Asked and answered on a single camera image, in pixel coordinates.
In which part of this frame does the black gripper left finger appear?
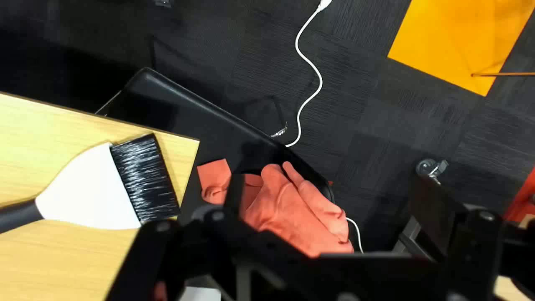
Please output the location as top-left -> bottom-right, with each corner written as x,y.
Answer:
105,158 -> 264,301

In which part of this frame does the orange-red jacket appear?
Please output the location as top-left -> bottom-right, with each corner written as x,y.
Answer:
195,157 -> 356,259

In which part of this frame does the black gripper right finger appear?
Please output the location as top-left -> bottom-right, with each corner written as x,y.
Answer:
411,172 -> 535,301

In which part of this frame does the small caster wheel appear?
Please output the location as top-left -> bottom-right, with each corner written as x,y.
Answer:
416,157 -> 451,185

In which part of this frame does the thin brown stick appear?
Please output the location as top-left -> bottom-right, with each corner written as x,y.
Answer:
469,68 -> 535,78

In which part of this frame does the white floor cable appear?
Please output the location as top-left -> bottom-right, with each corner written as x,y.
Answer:
284,0 -> 366,255

